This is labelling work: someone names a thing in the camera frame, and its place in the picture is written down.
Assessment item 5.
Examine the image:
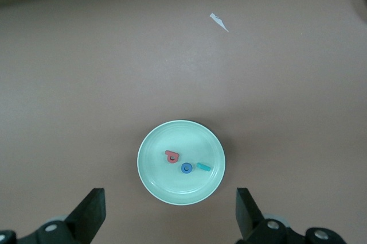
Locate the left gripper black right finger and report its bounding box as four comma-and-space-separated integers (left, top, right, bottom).
235, 188, 348, 244

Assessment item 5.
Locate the green round plate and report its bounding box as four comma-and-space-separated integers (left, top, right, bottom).
136, 119, 227, 206

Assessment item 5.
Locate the white paper scrap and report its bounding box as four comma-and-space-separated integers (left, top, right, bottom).
209, 13, 229, 33

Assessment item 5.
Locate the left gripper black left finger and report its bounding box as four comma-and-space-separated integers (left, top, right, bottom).
0, 188, 106, 244

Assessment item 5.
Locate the brown table cover sheet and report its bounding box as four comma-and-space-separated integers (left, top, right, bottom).
0, 0, 367, 244

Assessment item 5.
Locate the pink letter p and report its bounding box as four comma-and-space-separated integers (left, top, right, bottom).
165, 150, 180, 164

